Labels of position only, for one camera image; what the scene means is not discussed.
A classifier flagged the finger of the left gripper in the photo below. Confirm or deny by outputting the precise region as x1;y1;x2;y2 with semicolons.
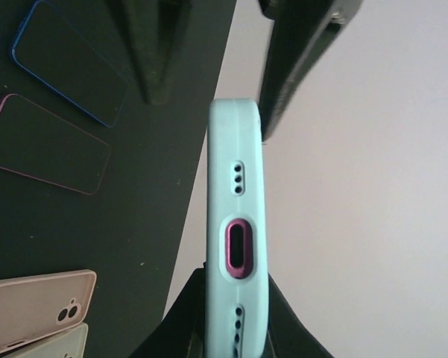
258;0;362;141
119;1;192;105

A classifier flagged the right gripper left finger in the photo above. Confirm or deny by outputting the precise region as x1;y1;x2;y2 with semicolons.
131;268;206;358

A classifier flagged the beige phone case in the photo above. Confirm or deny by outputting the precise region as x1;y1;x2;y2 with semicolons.
6;323;89;358

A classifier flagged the pink phone case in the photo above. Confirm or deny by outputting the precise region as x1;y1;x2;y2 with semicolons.
0;269;97;354

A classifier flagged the purple phone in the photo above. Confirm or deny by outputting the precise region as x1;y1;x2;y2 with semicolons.
0;93;110;195

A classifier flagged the blue phone case with phone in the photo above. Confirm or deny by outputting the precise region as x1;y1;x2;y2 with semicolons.
204;98;269;357

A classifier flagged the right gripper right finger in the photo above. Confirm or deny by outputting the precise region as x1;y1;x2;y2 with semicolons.
264;274;333;358

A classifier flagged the magenta phone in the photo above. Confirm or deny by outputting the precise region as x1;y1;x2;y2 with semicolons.
224;218;253;280

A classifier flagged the blue phone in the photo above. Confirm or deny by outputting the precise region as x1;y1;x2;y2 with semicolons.
10;1;127;128

